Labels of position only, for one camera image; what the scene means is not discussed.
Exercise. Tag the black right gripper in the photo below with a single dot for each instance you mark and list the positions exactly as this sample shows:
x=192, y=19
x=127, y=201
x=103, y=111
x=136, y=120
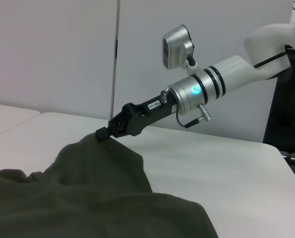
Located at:
x=152, y=111

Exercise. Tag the dark green shirt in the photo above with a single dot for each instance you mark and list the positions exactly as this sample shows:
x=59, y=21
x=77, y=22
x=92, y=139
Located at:
x=87, y=198

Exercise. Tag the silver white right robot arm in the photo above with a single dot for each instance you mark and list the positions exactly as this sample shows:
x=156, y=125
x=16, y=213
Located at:
x=236, y=72

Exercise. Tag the black mesh office chair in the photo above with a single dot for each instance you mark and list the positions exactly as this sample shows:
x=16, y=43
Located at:
x=291, y=111

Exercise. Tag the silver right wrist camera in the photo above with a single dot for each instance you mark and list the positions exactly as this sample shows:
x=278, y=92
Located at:
x=174, y=47

